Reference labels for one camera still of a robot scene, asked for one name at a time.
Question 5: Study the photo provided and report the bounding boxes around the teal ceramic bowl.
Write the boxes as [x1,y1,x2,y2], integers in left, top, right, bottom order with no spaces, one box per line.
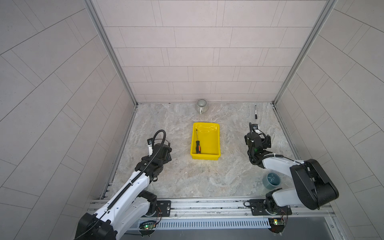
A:
[262,172,281,190]

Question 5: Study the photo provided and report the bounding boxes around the aluminium mounting rail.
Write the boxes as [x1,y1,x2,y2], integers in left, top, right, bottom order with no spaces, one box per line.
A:
[86,197,335,223]

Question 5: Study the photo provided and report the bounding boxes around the orange black screwdriver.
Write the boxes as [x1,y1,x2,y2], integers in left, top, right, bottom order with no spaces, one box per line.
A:
[196,129,201,154]

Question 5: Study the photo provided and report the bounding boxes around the yellow plastic bin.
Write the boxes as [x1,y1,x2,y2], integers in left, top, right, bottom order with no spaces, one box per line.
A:
[190,123,221,161]

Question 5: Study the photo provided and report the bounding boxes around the right circuit board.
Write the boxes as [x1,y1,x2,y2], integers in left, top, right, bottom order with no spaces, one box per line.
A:
[268,219,286,234]

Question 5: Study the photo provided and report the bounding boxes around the ribbed white ceramic cup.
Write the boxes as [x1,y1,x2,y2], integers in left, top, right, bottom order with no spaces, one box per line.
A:
[196,99,209,114]

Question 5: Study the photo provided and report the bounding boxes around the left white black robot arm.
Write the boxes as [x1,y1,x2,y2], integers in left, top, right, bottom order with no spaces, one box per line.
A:
[75,130,172,240]

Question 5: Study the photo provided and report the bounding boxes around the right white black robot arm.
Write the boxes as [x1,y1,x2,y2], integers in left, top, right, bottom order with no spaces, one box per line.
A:
[245,123,340,215]

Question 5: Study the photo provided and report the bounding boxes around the left green circuit board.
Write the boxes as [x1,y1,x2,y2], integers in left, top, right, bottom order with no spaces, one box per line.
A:
[139,221,157,231]

